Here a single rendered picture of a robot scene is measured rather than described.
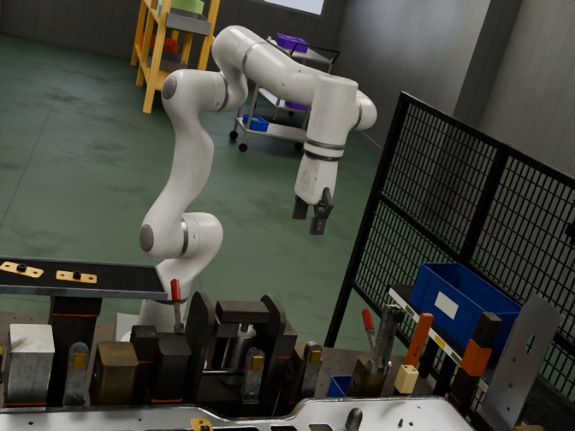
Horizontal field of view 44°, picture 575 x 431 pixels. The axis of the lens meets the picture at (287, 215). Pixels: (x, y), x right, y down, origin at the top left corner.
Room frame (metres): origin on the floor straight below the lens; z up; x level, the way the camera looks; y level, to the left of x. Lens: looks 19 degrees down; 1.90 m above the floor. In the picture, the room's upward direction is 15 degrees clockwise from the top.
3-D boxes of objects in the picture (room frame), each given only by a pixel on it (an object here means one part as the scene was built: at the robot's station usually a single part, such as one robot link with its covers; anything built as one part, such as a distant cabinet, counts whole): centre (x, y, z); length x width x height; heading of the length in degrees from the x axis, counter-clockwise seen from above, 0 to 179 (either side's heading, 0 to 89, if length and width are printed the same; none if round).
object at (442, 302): (1.95, -0.58, 1.10); 0.30 x 0.17 x 0.13; 33
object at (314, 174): (1.46, -0.04, 1.50); 0.10 x 0.07 x 0.11; 27
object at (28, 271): (1.34, 0.52, 1.17); 0.08 x 0.04 x 0.01; 93
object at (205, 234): (1.78, 0.24, 1.10); 0.19 x 0.12 x 0.24; 135
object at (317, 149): (1.46, -0.04, 1.56); 0.09 x 0.08 x 0.03; 27
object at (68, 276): (1.37, 0.41, 1.17); 0.08 x 0.04 x 0.01; 108
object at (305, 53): (8.96, 0.37, 0.54); 1.14 x 0.67 x 1.08; 18
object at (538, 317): (1.50, -0.61, 1.17); 0.12 x 0.01 x 0.34; 26
